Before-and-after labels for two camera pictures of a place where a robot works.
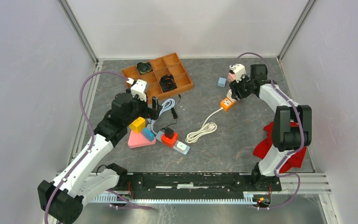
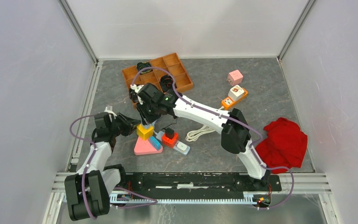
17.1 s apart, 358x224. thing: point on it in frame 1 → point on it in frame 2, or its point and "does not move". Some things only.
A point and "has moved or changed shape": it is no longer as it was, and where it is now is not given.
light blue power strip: (179, 146) does not move
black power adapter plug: (169, 133) does not move
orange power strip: (226, 103) does not move
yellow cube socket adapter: (137, 126) has moved or changed shape
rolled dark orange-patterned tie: (167, 82) does not move
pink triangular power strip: (139, 140) → (144, 147)
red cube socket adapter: (169, 143) does not move
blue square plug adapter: (148, 135) → (155, 143)
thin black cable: (175, 110) does not move
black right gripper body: (243, 87) → (147, 113)
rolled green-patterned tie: (144, 67) does not move
